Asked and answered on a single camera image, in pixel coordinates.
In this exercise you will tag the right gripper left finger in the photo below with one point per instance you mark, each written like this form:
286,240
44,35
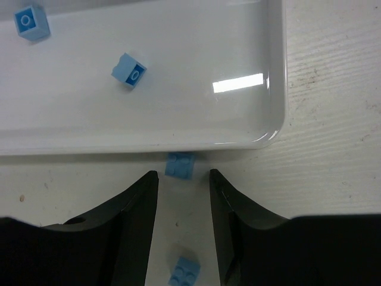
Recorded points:
107,245

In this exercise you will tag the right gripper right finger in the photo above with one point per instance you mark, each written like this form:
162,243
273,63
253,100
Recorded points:
258,247

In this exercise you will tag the small blue block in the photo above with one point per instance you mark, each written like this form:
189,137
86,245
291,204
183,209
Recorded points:
180,165
128,71
31,23
185,273

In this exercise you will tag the white divided sorting tray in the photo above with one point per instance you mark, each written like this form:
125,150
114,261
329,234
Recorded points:
216,77

